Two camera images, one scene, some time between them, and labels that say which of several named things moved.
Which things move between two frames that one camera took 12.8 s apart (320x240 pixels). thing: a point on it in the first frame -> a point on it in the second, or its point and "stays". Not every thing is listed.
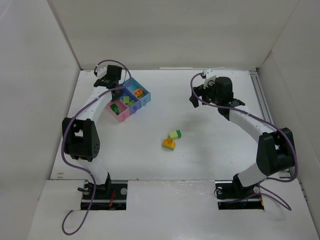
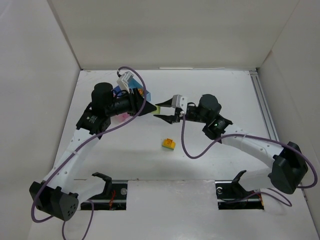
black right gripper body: x=199 y=93 -> x=179 y=115
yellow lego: x=168 y=143 stays
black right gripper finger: x=194 y=100 -> x=170 y=119
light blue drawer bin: x=138 y=90 stays
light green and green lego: x=174 y=135 -> x=158 y=111
